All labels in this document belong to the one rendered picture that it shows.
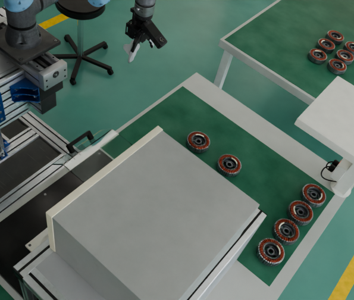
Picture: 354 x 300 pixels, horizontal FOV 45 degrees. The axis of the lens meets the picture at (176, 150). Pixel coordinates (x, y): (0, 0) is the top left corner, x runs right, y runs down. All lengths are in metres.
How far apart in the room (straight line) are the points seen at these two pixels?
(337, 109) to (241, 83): 1.89
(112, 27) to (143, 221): 2.90
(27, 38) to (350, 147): 1.37
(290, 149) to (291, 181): 0.21
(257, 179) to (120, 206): 1.01
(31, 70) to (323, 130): 1.23
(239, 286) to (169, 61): 2.30
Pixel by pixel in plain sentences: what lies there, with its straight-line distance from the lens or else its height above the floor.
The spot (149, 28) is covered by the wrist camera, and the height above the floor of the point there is 1.31.
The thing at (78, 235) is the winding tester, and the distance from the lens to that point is 1.11.
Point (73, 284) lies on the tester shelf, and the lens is 1.28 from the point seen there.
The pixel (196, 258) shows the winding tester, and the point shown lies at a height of 1.32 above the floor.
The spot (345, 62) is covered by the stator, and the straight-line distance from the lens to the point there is 2.90.
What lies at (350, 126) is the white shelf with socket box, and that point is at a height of 1.20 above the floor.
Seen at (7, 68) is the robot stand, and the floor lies 0.95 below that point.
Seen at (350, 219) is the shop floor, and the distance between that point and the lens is 3.15.
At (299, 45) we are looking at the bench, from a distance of 2.90.
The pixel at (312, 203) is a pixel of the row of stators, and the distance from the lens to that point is 2.04.
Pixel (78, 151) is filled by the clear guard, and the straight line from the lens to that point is 1.58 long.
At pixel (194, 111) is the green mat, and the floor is 0.75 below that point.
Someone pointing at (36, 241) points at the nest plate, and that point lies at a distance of 1.71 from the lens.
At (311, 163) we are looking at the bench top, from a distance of 2.22.
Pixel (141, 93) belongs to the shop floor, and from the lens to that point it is 3.31.
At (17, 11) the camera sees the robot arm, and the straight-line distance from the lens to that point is 1.91.
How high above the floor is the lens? 2.31
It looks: 51 degrees down
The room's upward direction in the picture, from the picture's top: 16 degrees clockwise
